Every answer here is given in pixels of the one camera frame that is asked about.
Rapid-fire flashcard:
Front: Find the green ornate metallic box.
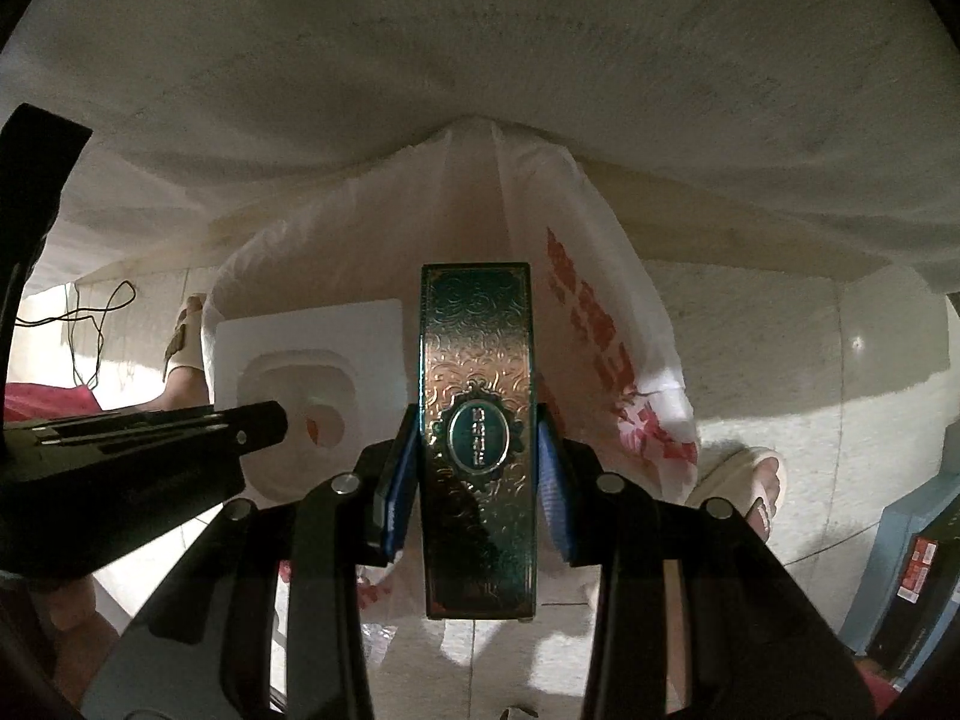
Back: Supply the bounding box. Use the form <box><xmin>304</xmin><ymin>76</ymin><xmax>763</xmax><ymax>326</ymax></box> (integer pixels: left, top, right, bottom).
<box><xmin>416</xmin><ymin>262</ymin><xmax>541</xmax><ymax>622</ymax></box>

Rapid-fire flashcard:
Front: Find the person's left forearm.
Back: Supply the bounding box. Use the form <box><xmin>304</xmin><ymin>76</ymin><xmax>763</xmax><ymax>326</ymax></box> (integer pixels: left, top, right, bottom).
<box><xmin>30</xmin><ymin>574</ymin><xmax>125</xmax><ymax>706</ymax></box>

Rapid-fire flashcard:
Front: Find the blue cardboard box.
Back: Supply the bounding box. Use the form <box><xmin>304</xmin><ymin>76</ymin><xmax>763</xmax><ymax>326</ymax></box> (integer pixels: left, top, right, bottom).
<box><xmin>840</xmin><ymin>469</ymin><xmax>960</xmax><ymax>691</ymax></box>

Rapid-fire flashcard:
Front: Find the beige sandal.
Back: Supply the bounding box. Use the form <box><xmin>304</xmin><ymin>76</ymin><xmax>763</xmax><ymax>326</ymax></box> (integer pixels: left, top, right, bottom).
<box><xmin>686</xmin><ymin>446</ymin><xmax>788</xmax><ymax>541</ymax></box>
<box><xmin>161</xmin><ymin>292</ymin><xmax>218</xmax><ymax>383</ymax></box>

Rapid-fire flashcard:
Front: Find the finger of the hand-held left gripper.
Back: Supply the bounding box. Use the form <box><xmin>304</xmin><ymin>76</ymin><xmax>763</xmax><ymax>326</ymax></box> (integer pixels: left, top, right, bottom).
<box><xmin>30</xmin><ymin>400</ymin><xmax>291</xmax><ymax>464</ymax></box>

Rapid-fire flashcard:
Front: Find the left foot in white sandal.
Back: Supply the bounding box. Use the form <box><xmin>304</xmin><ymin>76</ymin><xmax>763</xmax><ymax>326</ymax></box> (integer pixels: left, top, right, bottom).
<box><xmin>142</xmin><ymin>296</ymin><xmax>215</xmax><ymax>413</ymax></box>

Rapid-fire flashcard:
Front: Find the white moulded plastic tray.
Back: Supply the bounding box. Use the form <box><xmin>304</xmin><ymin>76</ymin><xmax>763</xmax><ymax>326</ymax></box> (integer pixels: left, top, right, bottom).
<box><xmin>214</xmin><ymin>298</ymin><xmax>417</xmax><ymax>511</ymax></box>

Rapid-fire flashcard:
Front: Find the white tablecloth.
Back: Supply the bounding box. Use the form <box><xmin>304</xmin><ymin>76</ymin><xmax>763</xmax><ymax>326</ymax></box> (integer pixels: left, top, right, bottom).
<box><xmin>0</xmin><ymin>0</ymin><xmax>960</xmax><ymax>293</ymax></box>

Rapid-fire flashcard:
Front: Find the black cable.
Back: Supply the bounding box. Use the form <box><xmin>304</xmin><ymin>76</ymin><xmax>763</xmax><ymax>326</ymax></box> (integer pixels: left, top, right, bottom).
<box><xmin>11</xmin><ymin>279</ymin><xmax>137</xmax><ymax>391</ymax></box>

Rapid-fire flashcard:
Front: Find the white red-print plastic bag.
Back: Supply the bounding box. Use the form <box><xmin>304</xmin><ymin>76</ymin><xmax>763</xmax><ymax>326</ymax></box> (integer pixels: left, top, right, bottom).
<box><xmin>199</xmin><ymin>116</ymin><xmax>702</xmax><ymax>616</ymax></box>

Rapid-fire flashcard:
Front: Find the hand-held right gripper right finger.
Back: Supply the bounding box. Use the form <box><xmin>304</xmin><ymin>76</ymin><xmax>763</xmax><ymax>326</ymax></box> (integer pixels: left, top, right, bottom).
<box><xmin>534</xmin><ymin>405</ymin><xmax>875</xmax><ymax>720</ymax></box>

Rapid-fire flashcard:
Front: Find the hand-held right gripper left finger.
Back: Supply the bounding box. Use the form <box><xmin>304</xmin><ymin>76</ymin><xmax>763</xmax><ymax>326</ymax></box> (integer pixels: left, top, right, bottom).
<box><xmin>79</xmin><ymin>405</ymin><xmax>421</xmax><ymax>720</ymax></box>

